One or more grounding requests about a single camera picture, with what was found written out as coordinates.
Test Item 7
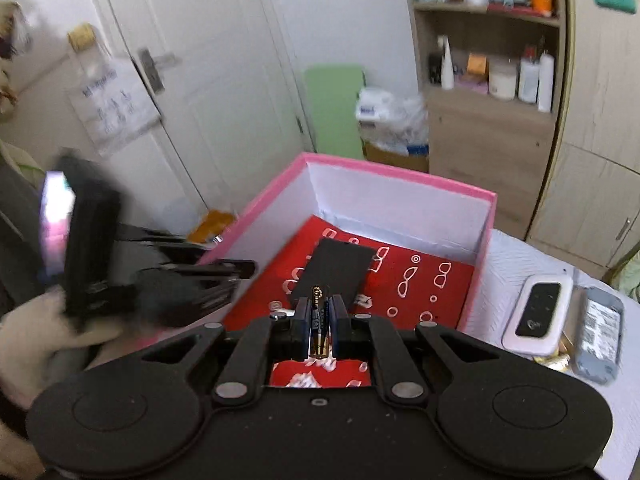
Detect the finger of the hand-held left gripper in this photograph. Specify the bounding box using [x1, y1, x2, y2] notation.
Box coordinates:
[165, 259, 258, 313]
[116, 225, 223, 256]

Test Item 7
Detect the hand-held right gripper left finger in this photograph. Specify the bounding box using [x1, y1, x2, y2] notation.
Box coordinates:
[141, 298, 310, 407]

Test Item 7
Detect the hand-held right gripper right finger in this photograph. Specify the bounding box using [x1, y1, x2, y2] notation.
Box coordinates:
[327, 295, 501, 406]

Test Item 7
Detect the black gold battery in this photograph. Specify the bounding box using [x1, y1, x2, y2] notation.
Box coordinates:
[307, 284, 332, 361]

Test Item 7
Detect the pink cardboard box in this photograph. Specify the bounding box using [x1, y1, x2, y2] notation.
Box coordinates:
[197, 152, 498, 390]

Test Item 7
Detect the person's left forearm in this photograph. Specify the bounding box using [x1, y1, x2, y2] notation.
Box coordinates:
[0, 290, 126, 411]

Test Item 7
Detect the black flat card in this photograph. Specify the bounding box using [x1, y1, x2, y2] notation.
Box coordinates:
[289, 238, 378, 306]

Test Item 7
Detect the pale green plastic bag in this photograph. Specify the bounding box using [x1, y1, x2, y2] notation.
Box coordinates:
[0, 140, 46, 181]

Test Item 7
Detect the white paper notice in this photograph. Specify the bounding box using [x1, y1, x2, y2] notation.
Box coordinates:
[66, 57, 163, 157]

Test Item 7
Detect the brown cardboard box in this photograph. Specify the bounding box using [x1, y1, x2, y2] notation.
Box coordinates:
[362, 140, 430, 173]

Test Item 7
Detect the green folded board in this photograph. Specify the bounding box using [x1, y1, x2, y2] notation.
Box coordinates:
[305, 64, 368, 161]

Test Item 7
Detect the white portable router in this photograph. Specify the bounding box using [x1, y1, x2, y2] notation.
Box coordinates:
[501, 275, 574, 356]

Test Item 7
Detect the white door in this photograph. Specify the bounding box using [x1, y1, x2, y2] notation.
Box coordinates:
[82, 0, 313, 211]

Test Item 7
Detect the clear bag of white packs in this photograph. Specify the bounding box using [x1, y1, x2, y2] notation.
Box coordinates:
[356, 87, 430, 158]

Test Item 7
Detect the patterned hanging bag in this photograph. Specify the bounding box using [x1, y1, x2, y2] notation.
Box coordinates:
[0, 0, 33, 121]

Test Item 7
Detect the wooden shelf cabinet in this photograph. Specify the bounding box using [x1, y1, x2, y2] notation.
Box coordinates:
[400, 0, 568, 236]

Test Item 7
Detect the white nozzle bottle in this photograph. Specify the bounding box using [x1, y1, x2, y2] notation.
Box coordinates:
[440, 36, 456, 90]

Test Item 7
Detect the beige wardrobe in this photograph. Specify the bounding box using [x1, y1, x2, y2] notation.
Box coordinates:
[525, 0, 640, 271]

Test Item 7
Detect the orange small box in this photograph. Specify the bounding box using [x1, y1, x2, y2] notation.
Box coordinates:
[466, 53, 488, 81]

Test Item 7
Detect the white jar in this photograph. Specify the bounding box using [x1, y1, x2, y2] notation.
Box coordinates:
[489, 60, 518, 101]

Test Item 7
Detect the white labelled bottle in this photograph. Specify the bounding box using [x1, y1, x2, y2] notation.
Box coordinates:
[518, 55, 540, 104]

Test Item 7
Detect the tall white bottle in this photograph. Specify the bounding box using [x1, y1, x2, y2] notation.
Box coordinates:
[537, 52, 555, 113]

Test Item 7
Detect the red flat tray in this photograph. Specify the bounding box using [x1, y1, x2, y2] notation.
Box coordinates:
[487, 2, 556, 18]

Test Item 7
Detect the metal door handle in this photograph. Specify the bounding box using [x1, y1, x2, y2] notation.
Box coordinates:
[136, 47, 177, 95]

